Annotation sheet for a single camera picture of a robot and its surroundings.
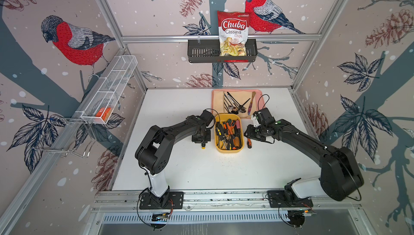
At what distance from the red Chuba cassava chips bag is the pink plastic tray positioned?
1.18 ft

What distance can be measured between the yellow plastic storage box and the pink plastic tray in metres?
0.08

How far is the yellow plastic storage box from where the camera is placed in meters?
0.89

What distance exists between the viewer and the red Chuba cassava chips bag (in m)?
0.83

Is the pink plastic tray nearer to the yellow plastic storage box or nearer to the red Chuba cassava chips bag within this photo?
the yellow plastic storage box

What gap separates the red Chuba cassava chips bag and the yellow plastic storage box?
1.29ft

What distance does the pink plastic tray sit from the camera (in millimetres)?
1090
